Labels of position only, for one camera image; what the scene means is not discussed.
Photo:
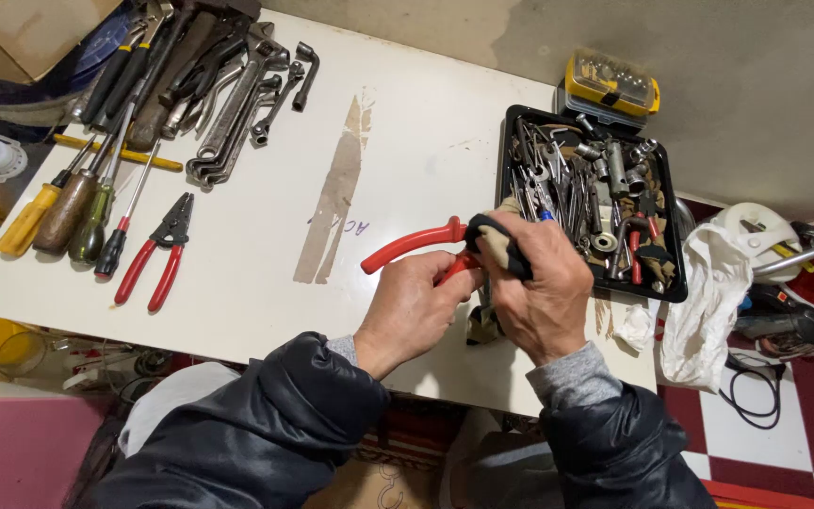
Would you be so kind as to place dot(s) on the person's right hand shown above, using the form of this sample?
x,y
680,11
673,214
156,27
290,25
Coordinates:
x,y
545,290

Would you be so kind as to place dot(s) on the cardboard box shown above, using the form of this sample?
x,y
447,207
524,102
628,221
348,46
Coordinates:
x,y
25,32

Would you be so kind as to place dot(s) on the bundle of steel spanners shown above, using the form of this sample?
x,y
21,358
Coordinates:
x,y
227,141

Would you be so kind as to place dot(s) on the white plastic bag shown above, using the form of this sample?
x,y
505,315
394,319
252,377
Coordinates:
x,y
704,311

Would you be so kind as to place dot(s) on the black and tan rag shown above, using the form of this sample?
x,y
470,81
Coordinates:
x,y
499,244

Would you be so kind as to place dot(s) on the white helmet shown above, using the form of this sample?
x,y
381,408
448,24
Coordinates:
x,y
757,230

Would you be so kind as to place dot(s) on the grey white cloth bundle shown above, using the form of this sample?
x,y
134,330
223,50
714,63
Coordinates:
x,y
167,403

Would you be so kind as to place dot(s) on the heap of large hand tools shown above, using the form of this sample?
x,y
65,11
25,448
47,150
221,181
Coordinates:
x,y
160,63

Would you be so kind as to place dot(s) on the grey plastic case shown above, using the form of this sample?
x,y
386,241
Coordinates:
x,y
594,113

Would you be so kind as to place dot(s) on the bent steel pipe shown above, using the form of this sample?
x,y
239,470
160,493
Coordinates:
x,y
792,258

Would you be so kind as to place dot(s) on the black plastic tray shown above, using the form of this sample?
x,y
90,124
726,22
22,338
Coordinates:
x,y
665,212

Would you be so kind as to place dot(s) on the person's left hand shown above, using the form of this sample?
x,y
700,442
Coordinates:
x,y
407,311

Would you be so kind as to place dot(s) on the thin yellow stick tool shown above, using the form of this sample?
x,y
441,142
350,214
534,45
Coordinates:
x,y
145,161

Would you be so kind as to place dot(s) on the steel tube spanner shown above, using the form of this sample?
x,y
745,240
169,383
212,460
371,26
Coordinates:
x,y
615,168

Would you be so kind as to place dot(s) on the brown printed carton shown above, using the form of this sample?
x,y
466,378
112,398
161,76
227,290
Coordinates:
x,y
371,488

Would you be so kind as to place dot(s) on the dark angled socket wrench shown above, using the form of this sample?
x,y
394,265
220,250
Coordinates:
x,y
308,67

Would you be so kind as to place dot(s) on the crumpled white tissue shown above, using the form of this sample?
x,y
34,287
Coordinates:
x,y
634,326

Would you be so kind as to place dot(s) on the slim steel socket wrench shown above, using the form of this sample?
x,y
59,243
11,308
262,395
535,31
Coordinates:
x,y
276,106

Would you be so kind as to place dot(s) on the yellow bit set box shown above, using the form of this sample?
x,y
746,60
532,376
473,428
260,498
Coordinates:
x,y
612,81

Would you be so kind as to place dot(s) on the steel adjustable wrench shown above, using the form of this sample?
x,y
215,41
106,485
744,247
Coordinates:
x,y
251,78

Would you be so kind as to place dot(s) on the clear glass jar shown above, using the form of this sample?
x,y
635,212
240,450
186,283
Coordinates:
x,y
22,353

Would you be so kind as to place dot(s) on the heap of small metal tools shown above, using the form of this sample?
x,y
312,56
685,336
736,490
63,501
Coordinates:
x,y
569,184

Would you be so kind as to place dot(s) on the black power tool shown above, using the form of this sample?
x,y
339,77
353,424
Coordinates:
x,y
781,322

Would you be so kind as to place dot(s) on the black and red screwdriver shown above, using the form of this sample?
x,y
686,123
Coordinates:
x,y
114,247

